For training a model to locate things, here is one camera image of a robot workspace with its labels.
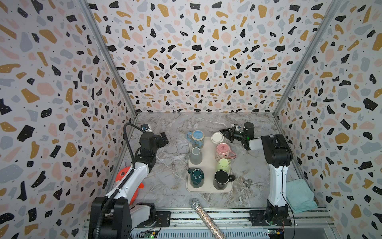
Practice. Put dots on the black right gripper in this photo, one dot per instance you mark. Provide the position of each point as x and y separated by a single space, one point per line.
231 133

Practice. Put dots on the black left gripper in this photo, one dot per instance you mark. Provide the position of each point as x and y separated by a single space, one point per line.
160 143

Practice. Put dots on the white mug red inside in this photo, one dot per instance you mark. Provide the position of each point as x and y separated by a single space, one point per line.
217 138

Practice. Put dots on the pink mug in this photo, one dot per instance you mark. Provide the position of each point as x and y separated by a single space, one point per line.
223 150

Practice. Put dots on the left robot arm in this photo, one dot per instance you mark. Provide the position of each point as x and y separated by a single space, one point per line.
111 216

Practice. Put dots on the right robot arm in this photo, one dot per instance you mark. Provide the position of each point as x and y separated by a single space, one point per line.
278 155

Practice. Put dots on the light green mug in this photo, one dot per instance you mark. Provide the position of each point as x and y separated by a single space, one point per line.
223 164

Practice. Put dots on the blue glazed mug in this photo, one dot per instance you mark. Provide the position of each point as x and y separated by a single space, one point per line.
196 138

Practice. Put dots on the black mug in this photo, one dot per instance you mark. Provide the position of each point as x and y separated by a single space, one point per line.
222 178

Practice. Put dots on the dark green mug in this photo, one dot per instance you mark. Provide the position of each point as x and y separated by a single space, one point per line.
196 177

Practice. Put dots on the grey frosted cup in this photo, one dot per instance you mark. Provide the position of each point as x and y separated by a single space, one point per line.
196 156

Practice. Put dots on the beige rectangular tray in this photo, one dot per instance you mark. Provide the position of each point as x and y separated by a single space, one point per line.
208 167

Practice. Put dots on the small clear glass piece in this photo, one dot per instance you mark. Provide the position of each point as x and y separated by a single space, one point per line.
247 183

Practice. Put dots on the red shark plush toy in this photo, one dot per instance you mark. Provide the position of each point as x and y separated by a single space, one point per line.
122 176

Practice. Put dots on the glitter filled tube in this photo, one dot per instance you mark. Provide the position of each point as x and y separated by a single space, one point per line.
208 221

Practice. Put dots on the teal folded cloth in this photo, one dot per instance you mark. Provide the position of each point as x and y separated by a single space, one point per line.
299 196

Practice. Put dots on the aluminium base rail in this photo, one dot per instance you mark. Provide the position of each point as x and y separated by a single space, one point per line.
236 223

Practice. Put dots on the aluminium corner post left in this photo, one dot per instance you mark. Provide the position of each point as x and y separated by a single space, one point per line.
84 6

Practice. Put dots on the aluminium corner post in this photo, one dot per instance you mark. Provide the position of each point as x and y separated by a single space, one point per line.
329 15
84 6

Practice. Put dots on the aluminium corner post right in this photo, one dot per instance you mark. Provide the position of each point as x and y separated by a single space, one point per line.
329 15

